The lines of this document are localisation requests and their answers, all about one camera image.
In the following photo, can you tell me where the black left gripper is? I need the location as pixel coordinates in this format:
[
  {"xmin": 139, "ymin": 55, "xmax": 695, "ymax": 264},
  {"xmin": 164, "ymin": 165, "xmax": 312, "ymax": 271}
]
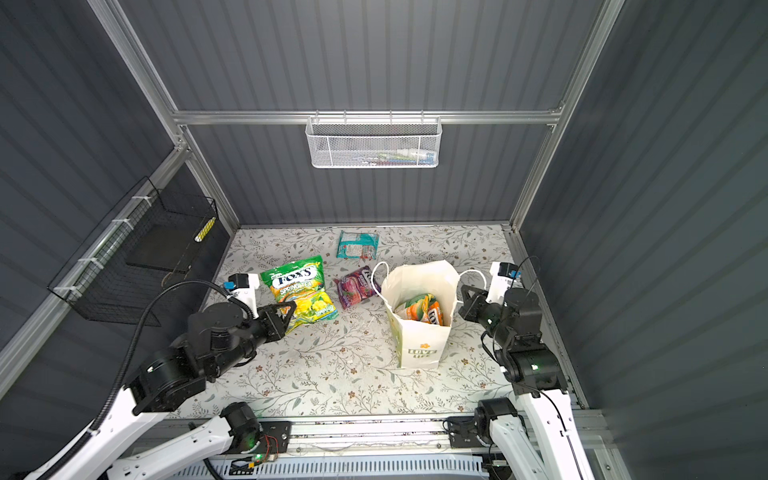
[{"xmin": 212, "ymin": 298, "xmax": 297, "ymax": 381}]

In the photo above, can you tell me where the large orange candy bag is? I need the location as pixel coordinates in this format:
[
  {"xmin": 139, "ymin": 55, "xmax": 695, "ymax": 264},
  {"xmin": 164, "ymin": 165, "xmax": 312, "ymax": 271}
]
[{"xmin": 395, "ymin": 293, "xmax": 445, "ymax": 326}]

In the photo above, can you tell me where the lime Fox's candy bag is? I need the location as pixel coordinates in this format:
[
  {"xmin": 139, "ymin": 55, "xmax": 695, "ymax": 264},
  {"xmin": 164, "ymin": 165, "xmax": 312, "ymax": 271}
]
[{"xmin": 260, "ymin": 255, "xmax": 338, "ymax": 332}]

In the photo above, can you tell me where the white illustrated paper bag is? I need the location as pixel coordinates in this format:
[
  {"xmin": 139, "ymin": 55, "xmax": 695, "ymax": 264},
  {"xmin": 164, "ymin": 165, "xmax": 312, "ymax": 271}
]
[{"xmin": 371, "ymin": 260, "xmax": 488, "ymax": 371}]

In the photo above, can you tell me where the purple Fox's candy bag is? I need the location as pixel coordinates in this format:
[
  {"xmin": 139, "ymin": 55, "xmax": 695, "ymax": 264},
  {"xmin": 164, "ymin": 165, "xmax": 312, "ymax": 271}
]
[{"xmin": 334, "ymin": 266, "xmax": 380, "ymax": 310}]

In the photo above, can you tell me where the teal candy bag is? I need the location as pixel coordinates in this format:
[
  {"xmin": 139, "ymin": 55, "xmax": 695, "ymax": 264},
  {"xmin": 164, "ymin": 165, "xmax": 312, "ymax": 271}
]
[{"xmin": 336, "ymin": 231, "xmax": 379, "ymax": 260}]

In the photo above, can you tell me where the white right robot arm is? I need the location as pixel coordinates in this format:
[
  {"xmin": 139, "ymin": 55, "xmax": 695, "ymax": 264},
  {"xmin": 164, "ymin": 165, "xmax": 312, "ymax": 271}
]
[{"xmin": 459, "ymin": 286, "xmax": 594, "ymax": 479}]

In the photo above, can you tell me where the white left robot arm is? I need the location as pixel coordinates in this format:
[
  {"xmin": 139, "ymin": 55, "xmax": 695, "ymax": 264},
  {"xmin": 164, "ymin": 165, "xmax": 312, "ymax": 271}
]
[{"xmin": 27, "ymin": 298, "xmax": 297, "ymax": 479}]

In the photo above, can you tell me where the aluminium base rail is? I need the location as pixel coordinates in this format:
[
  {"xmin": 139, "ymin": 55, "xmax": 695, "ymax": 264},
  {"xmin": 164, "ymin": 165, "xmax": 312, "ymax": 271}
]
[{"xmin": 125, "ymin": 410, "xmax": 616, "ymax": 457}]

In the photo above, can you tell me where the black wire basket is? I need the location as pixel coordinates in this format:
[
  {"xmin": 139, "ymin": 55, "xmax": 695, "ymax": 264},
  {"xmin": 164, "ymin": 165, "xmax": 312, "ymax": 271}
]
[{"xmin": 48, "ymin": 184, "xmax": 228, "ymax": 328}]

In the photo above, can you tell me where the white wire mesh basket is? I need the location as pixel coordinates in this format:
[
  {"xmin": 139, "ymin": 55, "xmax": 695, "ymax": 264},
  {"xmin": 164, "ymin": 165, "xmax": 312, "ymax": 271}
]
[{"xmin": 305, "ymin": 119, "xmax": 443, "ymax": 169}]

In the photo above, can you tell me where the black corrugated cable conduit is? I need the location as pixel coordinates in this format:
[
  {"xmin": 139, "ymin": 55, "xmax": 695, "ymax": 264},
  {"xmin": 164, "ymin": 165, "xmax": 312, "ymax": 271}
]
[{"xmin": 35, "ymin": 280, "xmax": 253, "ymax": 480}]

